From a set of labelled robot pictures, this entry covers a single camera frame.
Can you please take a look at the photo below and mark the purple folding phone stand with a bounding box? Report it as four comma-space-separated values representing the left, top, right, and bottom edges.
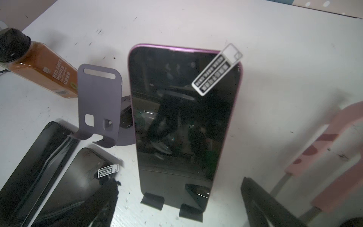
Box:
71, 64, 136, 148

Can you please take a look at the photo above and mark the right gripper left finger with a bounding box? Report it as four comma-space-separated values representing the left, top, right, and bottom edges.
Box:
54, 179, 121, 227

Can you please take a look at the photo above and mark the orange spice jar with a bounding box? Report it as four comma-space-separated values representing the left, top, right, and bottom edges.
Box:
1, 28, 78, 98

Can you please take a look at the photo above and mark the black phone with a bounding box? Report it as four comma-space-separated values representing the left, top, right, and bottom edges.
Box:
1, 122, 79, 227
32, 148, 122, 227

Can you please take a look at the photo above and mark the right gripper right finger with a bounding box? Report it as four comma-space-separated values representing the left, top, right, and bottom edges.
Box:
241, 177, 306, 227

